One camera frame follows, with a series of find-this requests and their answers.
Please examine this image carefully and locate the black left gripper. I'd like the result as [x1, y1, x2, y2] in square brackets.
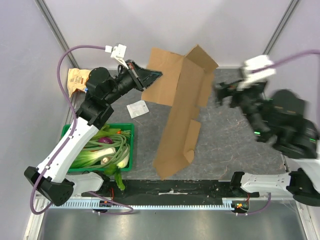
[103, 59, 162, 105]

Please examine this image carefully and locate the brown cardboard box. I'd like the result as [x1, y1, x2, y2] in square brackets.
[141, 45, 218, 180]

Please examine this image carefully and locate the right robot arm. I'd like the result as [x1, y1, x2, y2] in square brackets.
[213, 78, 320, 207]

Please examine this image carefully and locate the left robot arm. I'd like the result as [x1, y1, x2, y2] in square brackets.
[24, 60, 163, 206]

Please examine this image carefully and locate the white paper packet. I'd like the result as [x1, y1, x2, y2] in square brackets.
[126, 100, 149, 119]

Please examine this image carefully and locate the beige chip bag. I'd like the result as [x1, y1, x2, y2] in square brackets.
[67, 68, 91, 97]

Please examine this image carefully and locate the green long beans bundle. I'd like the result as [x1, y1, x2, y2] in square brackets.
[84, 132, 131, 166]

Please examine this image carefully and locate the purple red onion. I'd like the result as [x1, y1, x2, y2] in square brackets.
[97, 136, 114, 145]

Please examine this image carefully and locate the green plastic crate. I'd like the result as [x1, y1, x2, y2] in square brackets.
[68, 123, 135, 173]

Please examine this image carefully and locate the green leafy lettuce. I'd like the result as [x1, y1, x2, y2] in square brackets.
[104, 164, 126, 191]

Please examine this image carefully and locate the white green bok choy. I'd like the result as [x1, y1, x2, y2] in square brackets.
[70, 146, 130, 169]

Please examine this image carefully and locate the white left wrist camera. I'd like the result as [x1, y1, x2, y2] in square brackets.
[105, 43, 128, 68]

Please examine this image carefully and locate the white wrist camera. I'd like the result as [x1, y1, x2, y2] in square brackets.
[236, 55, 276, 91]
[105, 43, 128, 68]

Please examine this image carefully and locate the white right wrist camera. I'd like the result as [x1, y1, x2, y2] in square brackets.
[236, 55, 276, 91]

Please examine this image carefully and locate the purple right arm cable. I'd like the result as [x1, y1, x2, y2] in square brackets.
[252, 49, 320, 75]

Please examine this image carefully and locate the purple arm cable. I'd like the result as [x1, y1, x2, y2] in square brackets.
[252, 49, 320, 75]
[30, 44, 135, 216]

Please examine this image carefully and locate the light blue cable duct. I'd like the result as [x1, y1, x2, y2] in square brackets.
[46, 197, 250, 210]

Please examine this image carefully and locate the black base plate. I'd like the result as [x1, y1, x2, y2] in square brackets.
[96, 179, 260, 206]

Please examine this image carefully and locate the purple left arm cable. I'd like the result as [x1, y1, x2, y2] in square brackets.
[30, 44, 135, 216]

